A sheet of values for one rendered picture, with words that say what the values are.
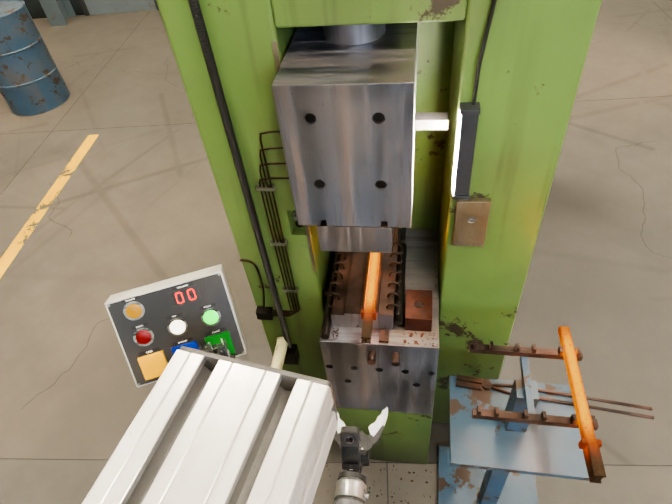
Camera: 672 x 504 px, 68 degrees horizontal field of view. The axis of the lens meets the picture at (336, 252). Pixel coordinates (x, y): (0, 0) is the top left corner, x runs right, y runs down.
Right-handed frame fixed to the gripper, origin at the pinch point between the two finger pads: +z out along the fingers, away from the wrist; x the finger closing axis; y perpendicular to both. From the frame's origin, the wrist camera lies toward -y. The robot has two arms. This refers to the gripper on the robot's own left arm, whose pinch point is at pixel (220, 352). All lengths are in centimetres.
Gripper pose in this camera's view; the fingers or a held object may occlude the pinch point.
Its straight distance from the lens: 153.8
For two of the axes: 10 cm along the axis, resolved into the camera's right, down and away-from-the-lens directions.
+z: -2.1, -2.2, 9.5
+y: -2.3, -9.4, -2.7
